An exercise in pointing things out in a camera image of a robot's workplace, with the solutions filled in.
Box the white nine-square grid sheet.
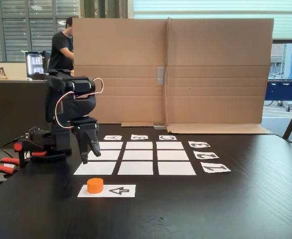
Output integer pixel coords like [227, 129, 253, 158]
[73, 141, 196, 176]

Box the paper sheet number 1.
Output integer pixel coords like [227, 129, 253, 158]
[200, 163, 231, 174]

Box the paper sheet letter A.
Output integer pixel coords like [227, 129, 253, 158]
[103, 134, 123, 141]

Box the paper sheet number 2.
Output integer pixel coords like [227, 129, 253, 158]
[193, 150, 220, 160]

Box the red white servo cable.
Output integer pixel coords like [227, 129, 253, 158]
[55, 77, 104, 129]

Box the black orange screw clamp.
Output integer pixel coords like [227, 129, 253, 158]
[12, 139, 67, 170]

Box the black mini fridge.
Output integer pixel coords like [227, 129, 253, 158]
[25, 51, 51, 81]

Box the dark counter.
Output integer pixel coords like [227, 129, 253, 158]
[0, 79, 49, 150]

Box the white arrow paper sheet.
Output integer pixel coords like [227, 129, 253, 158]
[77, 184, 136, 199]

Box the round orange token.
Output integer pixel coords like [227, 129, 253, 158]
[87, 177, 104, 194]

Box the red handled spring clamp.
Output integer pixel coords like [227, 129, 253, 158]
[0, 156, 21, 175]

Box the brown cardboard screen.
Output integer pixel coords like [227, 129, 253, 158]
[72, 16, 275, 135]

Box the paper sheet number 3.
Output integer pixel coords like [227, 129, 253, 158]
[188, 141, 210, 149]

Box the standing person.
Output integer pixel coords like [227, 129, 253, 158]
[48, 16, 75, 73]

